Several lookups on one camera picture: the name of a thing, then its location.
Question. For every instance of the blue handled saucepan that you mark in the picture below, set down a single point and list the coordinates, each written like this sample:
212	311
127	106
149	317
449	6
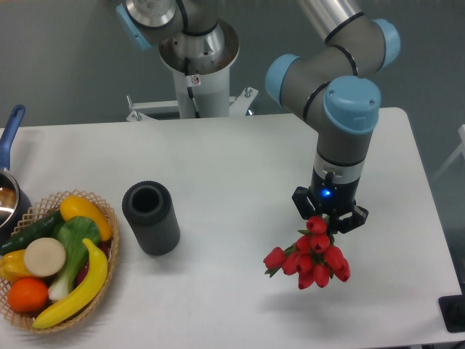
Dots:
14	202

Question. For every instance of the yellow plastic banana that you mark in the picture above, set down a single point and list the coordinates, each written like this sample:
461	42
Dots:
82	295

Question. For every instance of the beige round radish slice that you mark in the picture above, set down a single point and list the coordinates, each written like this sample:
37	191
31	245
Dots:
44	257

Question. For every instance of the red tulip bouquet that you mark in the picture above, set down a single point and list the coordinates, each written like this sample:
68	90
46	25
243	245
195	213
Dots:
313	257

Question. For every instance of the yellow squash toy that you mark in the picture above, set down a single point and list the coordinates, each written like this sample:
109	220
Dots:
76	206

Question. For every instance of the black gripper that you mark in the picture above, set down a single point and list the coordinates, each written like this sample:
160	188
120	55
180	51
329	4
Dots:
335	199

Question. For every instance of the green cucumber toy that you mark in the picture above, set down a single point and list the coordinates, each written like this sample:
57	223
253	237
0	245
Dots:
42	228

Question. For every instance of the white frame at right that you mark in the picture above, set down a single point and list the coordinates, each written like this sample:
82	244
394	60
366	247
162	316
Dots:
457	152

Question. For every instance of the green bok choy toy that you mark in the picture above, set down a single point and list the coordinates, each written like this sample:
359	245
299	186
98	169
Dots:
71	234

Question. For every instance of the black device at edge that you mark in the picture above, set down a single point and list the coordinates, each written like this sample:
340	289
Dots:
452	310

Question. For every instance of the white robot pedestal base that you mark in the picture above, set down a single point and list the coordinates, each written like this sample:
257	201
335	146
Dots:
200	67

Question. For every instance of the orange plastic fruit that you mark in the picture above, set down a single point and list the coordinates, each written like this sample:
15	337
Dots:
28	295

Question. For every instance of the yellow bell pepper toy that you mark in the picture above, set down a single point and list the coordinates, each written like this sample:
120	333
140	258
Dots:
13	266

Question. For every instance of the dark grey ribbed vase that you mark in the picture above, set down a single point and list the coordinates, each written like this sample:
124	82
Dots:
149	210

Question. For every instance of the woven wicker basket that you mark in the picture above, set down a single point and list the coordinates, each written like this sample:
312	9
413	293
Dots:
41	209

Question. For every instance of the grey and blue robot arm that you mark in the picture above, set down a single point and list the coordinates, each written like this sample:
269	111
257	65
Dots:
330	92

